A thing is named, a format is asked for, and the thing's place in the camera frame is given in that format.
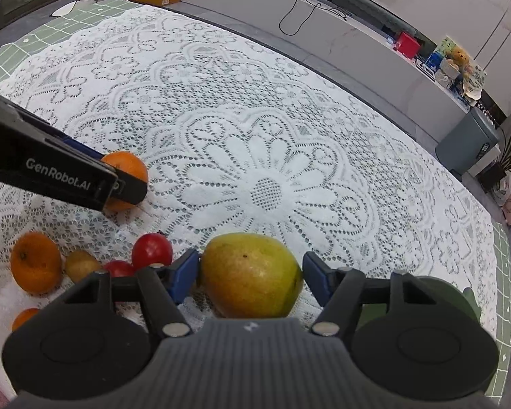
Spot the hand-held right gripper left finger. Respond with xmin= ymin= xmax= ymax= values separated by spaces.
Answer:
xmin=66 ymin=248 xmax=202 ymax=336

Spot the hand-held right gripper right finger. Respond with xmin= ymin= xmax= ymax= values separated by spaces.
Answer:
xmin=302 ymin=251 xmax=431 ymax=336

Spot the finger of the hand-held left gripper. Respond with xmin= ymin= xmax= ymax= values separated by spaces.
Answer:
xmin=103 ymin=165 xmax=148 ymax=203
xmin=0 ymin=86 xmax=106 ymax=163

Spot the orange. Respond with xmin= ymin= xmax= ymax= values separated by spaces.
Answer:
xmin=100 ymin=151 xmax=149 ymax=212
xmin=11 ymin=307 xmax=41 ymax=333
xmin=11 ymin=231 xmax=63 ymax=294

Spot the red tomato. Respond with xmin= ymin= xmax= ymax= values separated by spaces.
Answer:
xmin=131 ymin=232 xmax=173 ymax=268
xmin=103 ymin=260 xmax=136 ymax=277

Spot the green bowl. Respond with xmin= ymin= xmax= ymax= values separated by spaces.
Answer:
xmin=360 ymin=276 xmax=483 ymax=337

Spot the brown kiwi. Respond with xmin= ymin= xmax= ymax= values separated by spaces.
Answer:
xmin=65 ymin=249 xmax=103 ymax=284

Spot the white lace tablecloth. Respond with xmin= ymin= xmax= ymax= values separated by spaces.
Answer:
xmin=0 ymin=6 xmax=501 ymax=397

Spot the grey bin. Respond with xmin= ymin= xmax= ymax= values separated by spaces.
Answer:
xmin=434 ymin=106 xmax=503 ymax=176

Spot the white plastic bag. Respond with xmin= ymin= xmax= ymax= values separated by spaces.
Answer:
xmin=493 ymin=169 xmax=511 ymax=208

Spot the grey tv cabinet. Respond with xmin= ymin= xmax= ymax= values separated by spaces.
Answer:
xmin=153 ymin=0 xmax=507 ymax=175

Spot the blue box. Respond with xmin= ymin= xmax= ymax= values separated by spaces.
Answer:
xmin=425 ymin=50 xmax=446 ymax=72

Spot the red box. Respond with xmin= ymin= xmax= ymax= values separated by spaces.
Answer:
xmin=394 ymin=31 xmax=422 ymax=59

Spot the yellow plush toy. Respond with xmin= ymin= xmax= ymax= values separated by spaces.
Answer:
xmin=445 ymin=47 xmax=471 ymax=70

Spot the black cable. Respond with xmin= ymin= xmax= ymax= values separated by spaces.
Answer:
xmin=278 ymin=0 xmax=348 ymax=37

